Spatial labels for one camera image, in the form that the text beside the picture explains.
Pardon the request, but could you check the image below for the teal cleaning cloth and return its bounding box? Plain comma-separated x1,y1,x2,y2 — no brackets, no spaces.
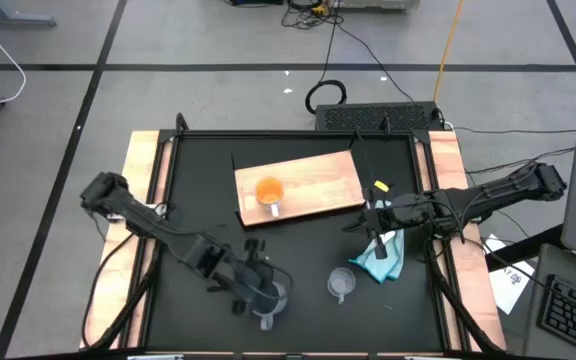
347,199,407,285

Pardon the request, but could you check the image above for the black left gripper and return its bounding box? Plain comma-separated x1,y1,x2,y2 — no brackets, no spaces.
206,237,279,316

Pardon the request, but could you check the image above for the small clear glass cup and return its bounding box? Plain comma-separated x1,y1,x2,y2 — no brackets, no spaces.
326,266,358,306

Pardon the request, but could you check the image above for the grey equipment box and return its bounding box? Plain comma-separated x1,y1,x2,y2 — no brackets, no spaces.
340,0,421,12

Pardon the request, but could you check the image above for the grey metal table foot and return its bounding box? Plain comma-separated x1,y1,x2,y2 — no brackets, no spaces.
0,0,58,29

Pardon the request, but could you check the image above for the wooden cutting board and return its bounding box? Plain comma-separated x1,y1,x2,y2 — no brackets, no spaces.
230,130,387,230

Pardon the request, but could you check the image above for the black aluminium table frame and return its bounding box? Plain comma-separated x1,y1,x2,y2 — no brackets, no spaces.
127,112,469,360

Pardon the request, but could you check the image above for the tangled black cable bundle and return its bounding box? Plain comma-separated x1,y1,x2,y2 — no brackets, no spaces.
281,0,344,30

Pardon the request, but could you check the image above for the black computer tower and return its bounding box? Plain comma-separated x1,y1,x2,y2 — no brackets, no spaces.
314,101,444,133

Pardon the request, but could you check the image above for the grey side desk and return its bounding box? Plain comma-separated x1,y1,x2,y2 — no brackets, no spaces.
522,243,576,360

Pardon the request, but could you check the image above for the white paper sheet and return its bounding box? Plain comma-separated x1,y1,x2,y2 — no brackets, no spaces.
482,233,537,316

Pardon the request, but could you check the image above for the black frame brace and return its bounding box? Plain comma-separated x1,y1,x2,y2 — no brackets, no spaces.
423,234,508,354
92,239,163,351

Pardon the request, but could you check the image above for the black keyboard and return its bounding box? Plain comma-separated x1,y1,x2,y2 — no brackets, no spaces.
537,273,576,359

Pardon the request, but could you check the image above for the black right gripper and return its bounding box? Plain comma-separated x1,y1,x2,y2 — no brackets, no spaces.
342,184,437,260

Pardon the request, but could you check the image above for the large grey ceramic mug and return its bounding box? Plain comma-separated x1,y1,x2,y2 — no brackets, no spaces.
250,279,290,332

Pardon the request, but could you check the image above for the yellow cable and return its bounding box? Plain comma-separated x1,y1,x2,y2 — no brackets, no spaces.
432,0,465,104

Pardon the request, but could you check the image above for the thin black cable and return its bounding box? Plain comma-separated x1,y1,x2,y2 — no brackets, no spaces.
335,22,415,103

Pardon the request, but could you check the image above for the black coiled cable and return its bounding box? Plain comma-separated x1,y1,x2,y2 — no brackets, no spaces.
304,9,348,115

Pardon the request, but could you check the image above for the orange mug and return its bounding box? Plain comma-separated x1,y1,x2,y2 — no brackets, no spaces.
253,175,286,219

